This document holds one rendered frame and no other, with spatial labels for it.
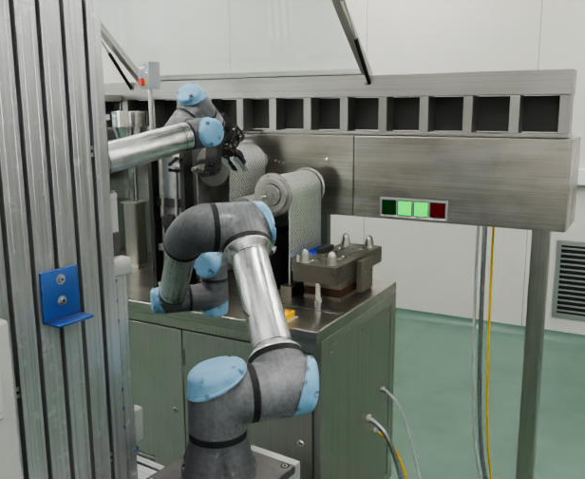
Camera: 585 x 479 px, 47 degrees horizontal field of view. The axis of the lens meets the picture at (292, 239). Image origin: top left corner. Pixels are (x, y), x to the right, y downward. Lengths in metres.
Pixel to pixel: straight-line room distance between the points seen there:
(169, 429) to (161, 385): 0.16
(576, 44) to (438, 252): 1.62
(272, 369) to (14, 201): 0.58
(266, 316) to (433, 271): 3.59
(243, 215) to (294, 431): 0.85
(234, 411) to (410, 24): 3.91
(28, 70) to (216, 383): 0.63
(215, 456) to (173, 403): 1.07
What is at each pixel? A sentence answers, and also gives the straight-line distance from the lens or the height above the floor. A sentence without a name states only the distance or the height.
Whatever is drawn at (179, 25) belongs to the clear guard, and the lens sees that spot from 2.69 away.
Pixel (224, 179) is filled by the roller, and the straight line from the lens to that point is 2.39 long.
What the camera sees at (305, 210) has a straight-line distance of 2.37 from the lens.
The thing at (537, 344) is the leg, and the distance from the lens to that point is 2.60.
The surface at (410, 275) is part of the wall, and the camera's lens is 5.01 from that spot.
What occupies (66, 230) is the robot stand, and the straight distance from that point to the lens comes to 1.19.
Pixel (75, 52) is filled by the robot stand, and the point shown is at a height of 1.63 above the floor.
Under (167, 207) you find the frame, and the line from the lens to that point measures 2.43.
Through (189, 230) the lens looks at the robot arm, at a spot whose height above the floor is 1.27.
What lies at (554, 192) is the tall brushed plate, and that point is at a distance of 2.31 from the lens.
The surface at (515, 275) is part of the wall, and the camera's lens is 4.81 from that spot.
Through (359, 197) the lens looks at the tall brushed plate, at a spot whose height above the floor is 1.21.
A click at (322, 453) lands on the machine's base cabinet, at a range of 2.16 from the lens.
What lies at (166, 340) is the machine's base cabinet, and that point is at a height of 0.77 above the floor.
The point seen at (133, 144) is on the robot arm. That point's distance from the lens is 1.68.
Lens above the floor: 1.54
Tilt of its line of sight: 11 degrees down
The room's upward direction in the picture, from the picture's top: straight up
